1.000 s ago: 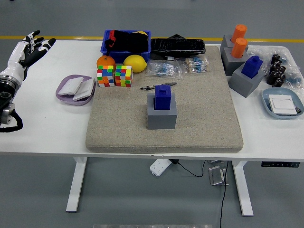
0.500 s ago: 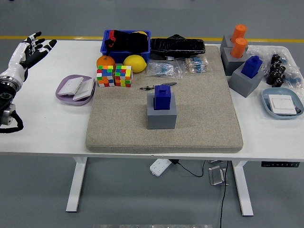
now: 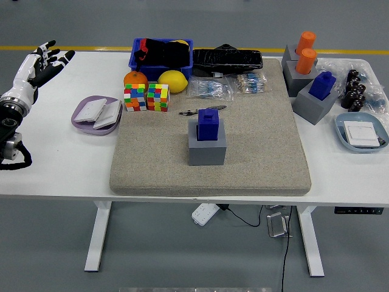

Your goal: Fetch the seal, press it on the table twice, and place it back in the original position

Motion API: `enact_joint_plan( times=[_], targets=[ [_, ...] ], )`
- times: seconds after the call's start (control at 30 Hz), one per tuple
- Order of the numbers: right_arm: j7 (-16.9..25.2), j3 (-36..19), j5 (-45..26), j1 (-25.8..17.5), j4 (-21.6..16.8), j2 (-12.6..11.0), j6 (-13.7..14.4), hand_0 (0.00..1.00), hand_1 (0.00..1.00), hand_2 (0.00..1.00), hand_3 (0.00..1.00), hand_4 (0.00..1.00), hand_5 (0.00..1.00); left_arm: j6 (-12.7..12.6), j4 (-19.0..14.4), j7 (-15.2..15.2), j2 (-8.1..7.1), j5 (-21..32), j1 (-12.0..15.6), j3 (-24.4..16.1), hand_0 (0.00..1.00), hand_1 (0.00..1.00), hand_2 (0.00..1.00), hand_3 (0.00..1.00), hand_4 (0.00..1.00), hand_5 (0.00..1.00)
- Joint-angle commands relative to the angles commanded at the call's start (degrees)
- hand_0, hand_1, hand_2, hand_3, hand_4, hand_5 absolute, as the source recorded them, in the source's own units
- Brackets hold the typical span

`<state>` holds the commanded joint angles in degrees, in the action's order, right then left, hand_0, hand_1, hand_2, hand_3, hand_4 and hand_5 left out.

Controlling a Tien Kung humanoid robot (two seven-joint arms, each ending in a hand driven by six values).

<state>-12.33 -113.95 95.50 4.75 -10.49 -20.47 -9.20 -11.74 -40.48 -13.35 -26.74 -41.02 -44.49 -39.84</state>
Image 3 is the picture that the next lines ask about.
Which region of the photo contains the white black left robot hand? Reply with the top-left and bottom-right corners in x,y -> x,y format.
1,40 -> 76,108

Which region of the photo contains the blue square seal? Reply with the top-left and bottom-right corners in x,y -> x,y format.
196,108 -> 220,142
308,71 -> 337,100

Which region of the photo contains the grey cube seal holder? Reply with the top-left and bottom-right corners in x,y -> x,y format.
281,59 -> 318,98
281,44 -> 318,66
292,79 -> 340,125
187,118 -> 227,167

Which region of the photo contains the orange round seal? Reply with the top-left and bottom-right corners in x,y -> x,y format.
295,47 -> 317,75
295,30 -> 317,56

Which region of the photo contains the purple oval tray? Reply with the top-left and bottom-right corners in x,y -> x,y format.
71,95 -> 123,136

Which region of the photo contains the orange fruit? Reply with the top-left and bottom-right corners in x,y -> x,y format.
123,70 -> 149,91

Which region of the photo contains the multicolour puzzle cube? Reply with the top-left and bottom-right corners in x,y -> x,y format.
146,83 -> 170,113
123,83 -> 148,113

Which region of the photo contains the black cloth with red trim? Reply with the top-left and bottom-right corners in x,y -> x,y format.
134,38 -> 191,68

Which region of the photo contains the yellow lemon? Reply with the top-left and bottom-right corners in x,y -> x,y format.
157,69 -> 188,94

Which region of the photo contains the blue plastic bin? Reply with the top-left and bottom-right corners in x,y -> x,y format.
128,37 -> 194,79

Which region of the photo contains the white table leg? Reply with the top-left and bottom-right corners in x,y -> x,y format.
297,206 -> 325,277
84,200 -> 112,273

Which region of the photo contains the clear bag of blue resistors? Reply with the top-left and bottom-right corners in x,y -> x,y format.
187,75 -> 235,102

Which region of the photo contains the black metal hand tool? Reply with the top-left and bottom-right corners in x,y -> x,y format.
178,105 -> 227,116

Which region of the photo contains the black plastic-wrapped keyboard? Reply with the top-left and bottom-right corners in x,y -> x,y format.
191,43 -> 264,77

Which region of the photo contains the clear bag of tan resistors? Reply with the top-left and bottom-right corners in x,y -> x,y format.
226,72 -> 269,94

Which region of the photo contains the white power strip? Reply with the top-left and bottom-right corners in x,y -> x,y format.
191,203 -> 220,226

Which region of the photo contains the grey-brown table mat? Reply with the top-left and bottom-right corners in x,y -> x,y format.
108,58 -> 312,197

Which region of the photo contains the light blue oval tray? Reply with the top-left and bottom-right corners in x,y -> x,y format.
334,112 -> 389,154

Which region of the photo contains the bag of black capacitors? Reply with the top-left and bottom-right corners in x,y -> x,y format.
315,57 -> 380,113

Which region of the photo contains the bag of small blue components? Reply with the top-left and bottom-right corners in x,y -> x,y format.
363,86 -> 389,116

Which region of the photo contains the black table control panel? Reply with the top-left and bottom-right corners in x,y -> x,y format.
334,206 -> 383,215

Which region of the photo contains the white switch panel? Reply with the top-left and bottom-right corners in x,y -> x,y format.
74,98 -> 108,123
92,100 -> 122,130
343,120 -> 380,148

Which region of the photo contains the black power cable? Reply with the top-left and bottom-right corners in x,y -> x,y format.
219,204 -> 293,292

